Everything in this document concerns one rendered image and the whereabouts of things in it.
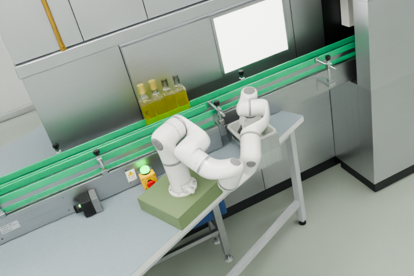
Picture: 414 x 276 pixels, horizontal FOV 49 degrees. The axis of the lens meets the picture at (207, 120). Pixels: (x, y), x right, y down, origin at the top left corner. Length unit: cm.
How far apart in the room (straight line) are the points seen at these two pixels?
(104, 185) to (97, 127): 34
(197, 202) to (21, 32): 106
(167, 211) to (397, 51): 148
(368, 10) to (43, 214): 180
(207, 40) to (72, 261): 122
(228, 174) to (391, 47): 126
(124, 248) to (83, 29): 99
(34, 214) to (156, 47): 95
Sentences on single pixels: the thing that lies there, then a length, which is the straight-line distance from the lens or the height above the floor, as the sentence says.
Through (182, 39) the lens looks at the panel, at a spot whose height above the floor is 126.
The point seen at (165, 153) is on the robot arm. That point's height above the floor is 105.
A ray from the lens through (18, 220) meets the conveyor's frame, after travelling 219.
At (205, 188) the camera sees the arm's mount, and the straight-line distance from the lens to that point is 193.
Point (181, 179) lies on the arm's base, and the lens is 189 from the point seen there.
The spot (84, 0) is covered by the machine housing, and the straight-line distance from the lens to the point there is 216.
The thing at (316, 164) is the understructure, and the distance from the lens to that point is 312.
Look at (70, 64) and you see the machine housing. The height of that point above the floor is 132.
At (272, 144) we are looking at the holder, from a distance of 218.
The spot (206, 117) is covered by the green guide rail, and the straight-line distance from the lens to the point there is 218.
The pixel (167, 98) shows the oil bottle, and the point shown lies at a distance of 219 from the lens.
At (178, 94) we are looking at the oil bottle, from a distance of 220.
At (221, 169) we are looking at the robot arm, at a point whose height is 101.
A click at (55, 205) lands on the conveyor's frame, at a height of 83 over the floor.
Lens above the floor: 201
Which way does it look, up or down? 30 degrees down
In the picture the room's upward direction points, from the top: 14 degrees counter-clockwise
